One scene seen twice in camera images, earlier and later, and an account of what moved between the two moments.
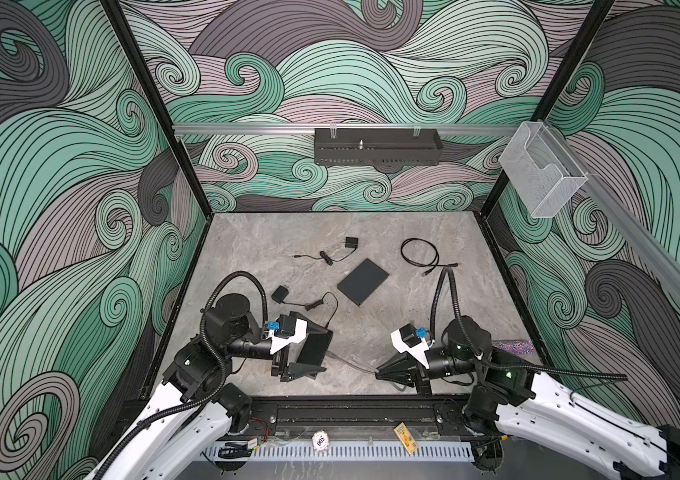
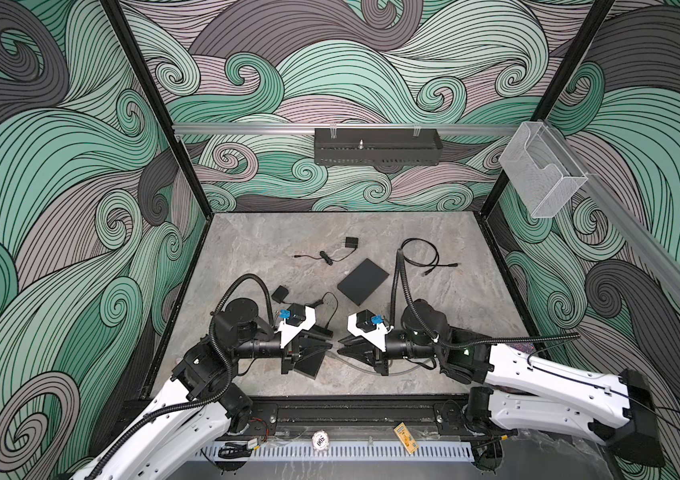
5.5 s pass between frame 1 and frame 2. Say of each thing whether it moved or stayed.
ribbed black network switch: stayed
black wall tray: stayed
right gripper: moved
